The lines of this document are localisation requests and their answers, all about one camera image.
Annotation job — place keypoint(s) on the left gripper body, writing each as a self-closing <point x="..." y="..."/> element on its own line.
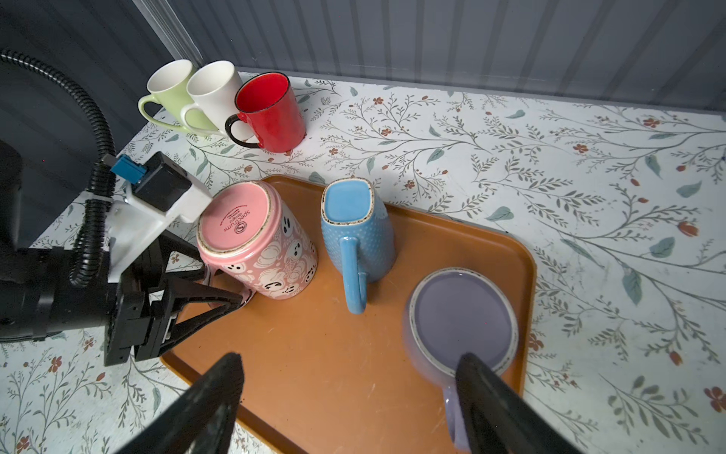
<point x="135" y="324"/>

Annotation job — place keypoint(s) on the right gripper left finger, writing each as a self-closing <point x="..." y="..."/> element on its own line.
<point x="202" y="419"/>

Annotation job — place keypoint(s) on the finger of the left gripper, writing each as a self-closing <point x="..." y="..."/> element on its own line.
<point x="190" y="306"/>
<point x="181" y="255"/>

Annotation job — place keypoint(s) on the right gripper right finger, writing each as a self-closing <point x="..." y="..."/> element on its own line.
<point x="491" y="418"/>

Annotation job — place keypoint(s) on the pink ghost pattern mug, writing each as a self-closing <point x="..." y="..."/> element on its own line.
<point x="250" y="233"/>

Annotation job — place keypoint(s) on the white mug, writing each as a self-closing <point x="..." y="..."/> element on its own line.
<point x="213" y="90"/>

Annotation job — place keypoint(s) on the light green mug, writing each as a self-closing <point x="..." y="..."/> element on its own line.
<point x="167" y="88"/>

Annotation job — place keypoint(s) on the red mug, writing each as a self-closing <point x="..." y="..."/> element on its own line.
<point x="268" y="105"/>

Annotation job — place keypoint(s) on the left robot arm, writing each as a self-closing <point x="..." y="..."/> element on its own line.
<point x="38" y="299"/>

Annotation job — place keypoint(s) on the purple mug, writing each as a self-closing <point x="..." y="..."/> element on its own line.
<point x="452" y="312"/>

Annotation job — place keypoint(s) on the blue dotted mug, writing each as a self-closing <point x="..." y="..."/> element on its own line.
<point x="358" y="236"/>

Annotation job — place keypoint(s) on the orange plastic tray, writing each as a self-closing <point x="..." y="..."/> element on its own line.
<point x="320" y="379"/>

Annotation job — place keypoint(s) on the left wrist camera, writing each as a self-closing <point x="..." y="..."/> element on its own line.
<point x="156" y="194"/>

